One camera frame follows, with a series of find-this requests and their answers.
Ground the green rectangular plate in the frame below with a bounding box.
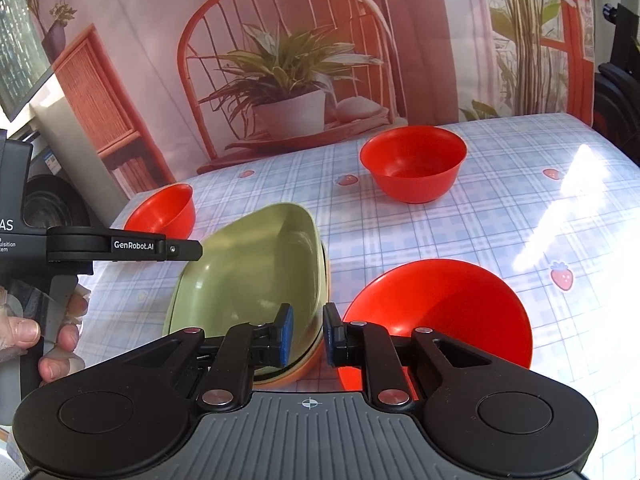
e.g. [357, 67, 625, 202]
[163, 203, 324, 367]

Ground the black exercise bike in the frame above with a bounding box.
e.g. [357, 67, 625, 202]
[592, 3, 640, 165]

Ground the printed room backdrop cloth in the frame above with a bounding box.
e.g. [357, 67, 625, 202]
[1, 0, 594, 195]

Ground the person's left hand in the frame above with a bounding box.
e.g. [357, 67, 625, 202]
[0, 285, 90, 384]

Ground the large red bowl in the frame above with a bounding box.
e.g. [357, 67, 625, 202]
[343, 259, 533, 368]

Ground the small red bowl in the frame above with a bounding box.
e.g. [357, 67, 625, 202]
[124, 183, 195, 240]

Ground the blue plaid strawberry tablecloth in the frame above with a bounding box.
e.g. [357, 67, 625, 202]
[74, 112, 640, 480]

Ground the medium red bowl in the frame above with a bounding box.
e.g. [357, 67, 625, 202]
[359, 126, 468, 204]

